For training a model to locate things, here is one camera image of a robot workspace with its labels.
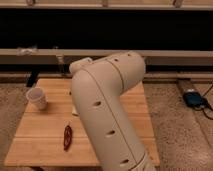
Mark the white sponge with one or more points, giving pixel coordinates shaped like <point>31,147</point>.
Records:
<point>74,112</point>

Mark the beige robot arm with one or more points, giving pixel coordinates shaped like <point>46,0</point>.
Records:
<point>96,87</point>

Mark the red chili pepper toy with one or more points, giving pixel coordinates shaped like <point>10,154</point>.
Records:
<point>67,137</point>

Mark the white paper cup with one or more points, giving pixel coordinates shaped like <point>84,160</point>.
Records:
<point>37,97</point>

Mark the wooden table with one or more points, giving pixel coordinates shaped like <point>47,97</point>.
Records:
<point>39,138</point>

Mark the blue power adapter box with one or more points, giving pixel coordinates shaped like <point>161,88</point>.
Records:
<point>192,98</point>

